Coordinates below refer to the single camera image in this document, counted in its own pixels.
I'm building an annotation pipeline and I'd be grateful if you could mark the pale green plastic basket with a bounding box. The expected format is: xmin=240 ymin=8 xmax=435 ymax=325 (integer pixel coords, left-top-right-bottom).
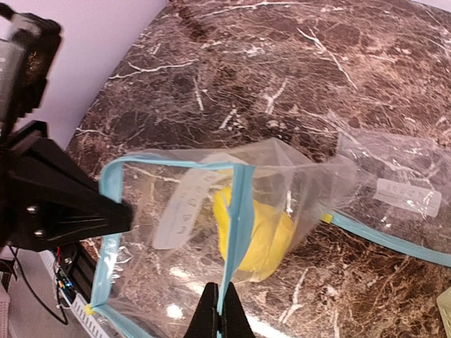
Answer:
xmin=436 ymin=287 xmax=451 ymax=337

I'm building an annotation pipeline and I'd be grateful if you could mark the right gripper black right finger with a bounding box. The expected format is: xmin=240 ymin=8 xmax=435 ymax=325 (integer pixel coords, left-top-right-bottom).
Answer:
xmin=220 ymin=282 xmax=254 ymax=338

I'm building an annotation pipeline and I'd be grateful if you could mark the black front table rail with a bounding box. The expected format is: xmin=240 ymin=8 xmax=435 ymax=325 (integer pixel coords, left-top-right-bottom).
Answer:
xmin=52 ymin=242 xmax=117 ymax=338

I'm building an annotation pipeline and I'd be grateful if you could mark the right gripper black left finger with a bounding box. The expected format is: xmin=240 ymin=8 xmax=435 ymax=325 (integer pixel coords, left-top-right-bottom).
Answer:
xmin=183 ymin=282 xmax=219 ymax=338

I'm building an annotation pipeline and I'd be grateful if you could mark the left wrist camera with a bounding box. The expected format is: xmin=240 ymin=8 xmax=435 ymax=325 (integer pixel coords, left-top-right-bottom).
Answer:
xmin=1 ymin=3 xmax=61 ymax=142

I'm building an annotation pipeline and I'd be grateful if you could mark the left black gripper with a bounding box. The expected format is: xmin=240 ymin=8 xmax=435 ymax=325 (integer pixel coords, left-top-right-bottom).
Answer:
xmin=1 ymin=120 xmax=133 ymax=252

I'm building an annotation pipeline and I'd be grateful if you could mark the yellow toy pear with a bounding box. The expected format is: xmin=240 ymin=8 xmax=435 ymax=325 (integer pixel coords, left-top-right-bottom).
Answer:
xmin=213 ymin=165 xmax=295 ymax=283

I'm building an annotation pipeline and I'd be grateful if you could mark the yellow zipper slider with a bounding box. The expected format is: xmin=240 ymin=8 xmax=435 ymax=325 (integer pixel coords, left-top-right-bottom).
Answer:
xmin=85 ymin=303 xmax=96 ymax=315

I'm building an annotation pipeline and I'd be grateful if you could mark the clear zip bag blue zipper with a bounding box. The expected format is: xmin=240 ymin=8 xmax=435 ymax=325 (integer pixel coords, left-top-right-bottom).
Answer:
xmin=89 ymin=139 xmax=354 ymax=337

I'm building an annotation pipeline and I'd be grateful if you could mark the white slotted cable duct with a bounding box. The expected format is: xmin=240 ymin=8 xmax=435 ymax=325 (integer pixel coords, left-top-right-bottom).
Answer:
xmin=39 ymin=251 xmax=110 ymax=338

